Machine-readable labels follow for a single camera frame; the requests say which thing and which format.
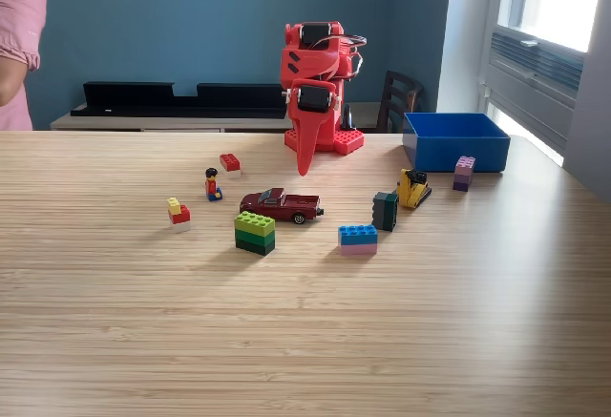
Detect person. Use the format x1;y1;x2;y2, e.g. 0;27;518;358
0;0;50;132

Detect purple brick stack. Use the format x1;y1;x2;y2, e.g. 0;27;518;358
452;155;476;193

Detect blue and pink brick stack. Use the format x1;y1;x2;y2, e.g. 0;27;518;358
337;223;379;257

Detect black long shelf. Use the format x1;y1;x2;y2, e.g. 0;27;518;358
70;81;289;119

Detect yellow red white brick stack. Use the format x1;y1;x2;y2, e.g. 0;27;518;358
166;197;192;234

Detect blue plastic box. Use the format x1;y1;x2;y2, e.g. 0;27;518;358
401;112;512;174

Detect dark red toy pickup car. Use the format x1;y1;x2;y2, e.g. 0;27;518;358
239;187;326;226

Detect toy figure red shirt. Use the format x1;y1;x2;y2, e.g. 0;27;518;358
203;167;224;202

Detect red and white brick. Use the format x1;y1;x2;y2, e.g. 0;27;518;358
219;153;242;180

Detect green brick stack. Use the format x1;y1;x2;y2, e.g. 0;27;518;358
233;210;277;257

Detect grey and dark green bricks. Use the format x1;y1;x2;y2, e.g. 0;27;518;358
370;191;400;233

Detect grey window heating unit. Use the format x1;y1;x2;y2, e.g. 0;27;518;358
479;25;586;154

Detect pale wooden sideboard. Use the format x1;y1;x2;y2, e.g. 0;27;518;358
50;101;383;135

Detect bright window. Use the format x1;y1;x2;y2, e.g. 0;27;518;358
495;0;611;53

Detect dark wooden chair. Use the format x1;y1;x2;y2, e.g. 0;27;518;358
375;70;426;135

